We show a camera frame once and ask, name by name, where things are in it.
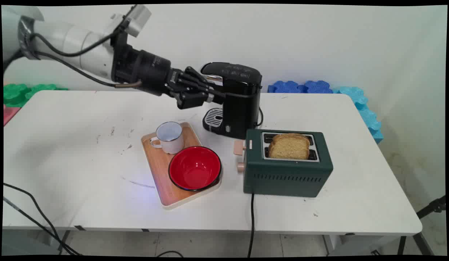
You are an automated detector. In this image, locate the blue foam mat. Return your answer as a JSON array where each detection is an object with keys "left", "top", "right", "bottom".
[{"left": 267, "top": 80, "right": 339, "bottom": 94}]

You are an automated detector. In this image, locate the black tripod leg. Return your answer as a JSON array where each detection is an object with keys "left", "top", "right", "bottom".
[{"left": 397, "top": 195, "right": 446, "bottom": 256}]

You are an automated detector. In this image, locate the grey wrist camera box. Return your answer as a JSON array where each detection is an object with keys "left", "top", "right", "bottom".
[{"left": 105, "top": 5, "right": 152, "bottom": 38}]

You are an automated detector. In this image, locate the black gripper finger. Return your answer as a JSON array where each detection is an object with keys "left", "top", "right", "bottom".
[
  {"left": 178, "top": 66, "right": 225, "bottom": 89},
  {"left": 170, "top": 86, "right": 225, "bottom": 110}
]

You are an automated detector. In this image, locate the cyan foam mat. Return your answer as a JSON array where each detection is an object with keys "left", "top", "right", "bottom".
[{"left": 333, "top": 86, "right": 384, "bottom": 144}]

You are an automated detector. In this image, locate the green foam mat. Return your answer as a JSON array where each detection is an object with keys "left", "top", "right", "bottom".
[{"left": 3, "top": 83, "right": 68, "bottom": 108}]

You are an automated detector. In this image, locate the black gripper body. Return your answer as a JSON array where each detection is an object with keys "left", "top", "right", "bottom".
[{"left": 111, "top": 33, "right": 184, "bottom": 97}]

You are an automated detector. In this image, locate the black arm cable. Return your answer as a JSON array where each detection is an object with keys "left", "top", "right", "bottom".
[{"left": 3, "top": 27, "right": 142, "bottom": 88}]

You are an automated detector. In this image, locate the wooden serving tray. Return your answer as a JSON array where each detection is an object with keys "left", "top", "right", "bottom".
[{"left": 141, "top": 122, "right": 222, "bottom": 210}]

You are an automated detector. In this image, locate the black floor cable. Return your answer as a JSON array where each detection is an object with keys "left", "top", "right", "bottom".
[{"left": 3, "top": 182, "right": 82, "bottom": 256}]

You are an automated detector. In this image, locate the red bowl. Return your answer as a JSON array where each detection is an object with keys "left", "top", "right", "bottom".
[{"left": 168, "top": 146, "right": 222, "bottom": 192}]

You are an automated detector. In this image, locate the toasted bread slice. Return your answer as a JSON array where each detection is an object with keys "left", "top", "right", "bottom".
[{"left": 268, "top": 133, "right": 311, "bottom": 160}]

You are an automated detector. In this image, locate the pink foam mat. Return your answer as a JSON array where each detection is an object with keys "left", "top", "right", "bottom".
[{"left": 3, "top": 106, "right": 21, "bottom": 127}]

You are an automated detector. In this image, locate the black coffee machine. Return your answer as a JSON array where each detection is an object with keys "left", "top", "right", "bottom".
[{"left": 200, "top": 62, "right": 263, "bottom": 140}]

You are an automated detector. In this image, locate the dark green toaster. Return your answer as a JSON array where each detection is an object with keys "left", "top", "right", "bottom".
[{"left": 234, "top": 129, "right": 334, "bottom": 198}]

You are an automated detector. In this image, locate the black toaster power cord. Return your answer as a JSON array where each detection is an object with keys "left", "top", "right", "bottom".
[{"left": 247, "top": 193, "right": 255, "bottom": 258}]

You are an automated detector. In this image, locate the white enamel mug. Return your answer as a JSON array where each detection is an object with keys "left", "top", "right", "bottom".
[{"left": 150, "top": 121, "right": 185, "bottom": 155}]

